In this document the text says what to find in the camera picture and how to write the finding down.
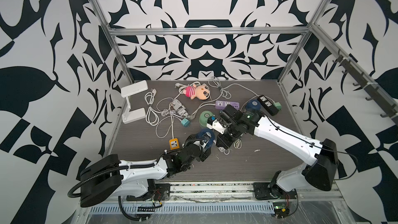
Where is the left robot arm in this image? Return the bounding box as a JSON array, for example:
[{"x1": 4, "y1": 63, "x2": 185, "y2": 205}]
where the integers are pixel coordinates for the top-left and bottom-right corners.
[{"x1": 67, "y1": 133, "x2": 214, "y2": 207}]

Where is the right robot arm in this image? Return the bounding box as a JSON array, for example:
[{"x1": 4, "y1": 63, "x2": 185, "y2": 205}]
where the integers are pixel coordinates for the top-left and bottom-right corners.
[{"x1": 207, "y1": 105, "x2": 338, "y2": 196}]

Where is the orange power strip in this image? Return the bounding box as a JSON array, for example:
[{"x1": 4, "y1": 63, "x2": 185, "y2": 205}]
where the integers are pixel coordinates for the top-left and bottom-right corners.
[{"x1": 169, "y1": 138, "x2": 180, "y2": 150}]

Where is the purple power strip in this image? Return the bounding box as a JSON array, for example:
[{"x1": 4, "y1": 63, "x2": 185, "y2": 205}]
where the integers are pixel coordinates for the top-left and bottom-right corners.
[{"x1": 215, "y1": 100, "x2": 240, "y2": 110}]

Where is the black power strip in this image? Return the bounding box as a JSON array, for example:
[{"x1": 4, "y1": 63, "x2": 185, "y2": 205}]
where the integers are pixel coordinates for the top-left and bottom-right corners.
[{"x1": 257, "y1": 95, "x2": 279, "y2": 116}]

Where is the teal adapter on table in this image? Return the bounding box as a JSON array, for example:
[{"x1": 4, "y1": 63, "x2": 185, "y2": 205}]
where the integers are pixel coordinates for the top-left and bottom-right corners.
[{"x1": 180, "y1": 118, "x2": 191, "y2": 127}]

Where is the green adapter on black strip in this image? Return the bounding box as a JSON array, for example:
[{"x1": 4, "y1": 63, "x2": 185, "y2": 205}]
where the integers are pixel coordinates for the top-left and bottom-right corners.
[{"x1": 274, "y1": 102, "x2": 282, "y2": 111}]

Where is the plush doll pink shirt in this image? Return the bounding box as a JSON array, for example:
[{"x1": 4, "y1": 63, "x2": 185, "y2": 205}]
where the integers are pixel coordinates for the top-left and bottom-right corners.
[{"x1": 182, "y1": 84, "x2": 210, "y2": 101}]

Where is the white desk lamp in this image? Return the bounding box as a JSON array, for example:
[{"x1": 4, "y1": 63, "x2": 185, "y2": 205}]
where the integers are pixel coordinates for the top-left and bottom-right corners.
[{"x1": 121, "y1": 80, "x2": 148, "y2": 124}]

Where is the beige bundled USB cable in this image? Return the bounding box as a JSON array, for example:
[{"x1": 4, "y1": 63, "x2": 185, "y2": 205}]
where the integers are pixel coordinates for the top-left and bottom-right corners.
[{"x1": 217, "y1": 138, "x2": 243, "y2": 156}]

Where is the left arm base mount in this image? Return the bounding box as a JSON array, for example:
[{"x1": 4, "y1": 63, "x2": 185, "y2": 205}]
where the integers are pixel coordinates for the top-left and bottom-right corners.
[{"x1": 126, "y1": 184, "x2": 171, "y2": 201}]

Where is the white bundled power cord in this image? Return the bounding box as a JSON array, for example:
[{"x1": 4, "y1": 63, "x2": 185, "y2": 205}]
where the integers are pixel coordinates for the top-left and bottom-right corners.
[{"x1": 144, "y1": 88, "x2": 159, "y2": 127}]

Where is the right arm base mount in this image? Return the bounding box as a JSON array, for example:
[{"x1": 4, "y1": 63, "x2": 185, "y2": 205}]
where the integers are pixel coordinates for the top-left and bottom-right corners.
[{"x1": 253, "y1": 182, "x2": 297, "y2": 200}]

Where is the wall hook rack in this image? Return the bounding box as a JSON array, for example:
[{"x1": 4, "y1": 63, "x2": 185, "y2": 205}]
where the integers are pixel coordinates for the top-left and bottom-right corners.
[{"x1": 333, "y1": 49, "x2": 398, "y2": 125}]

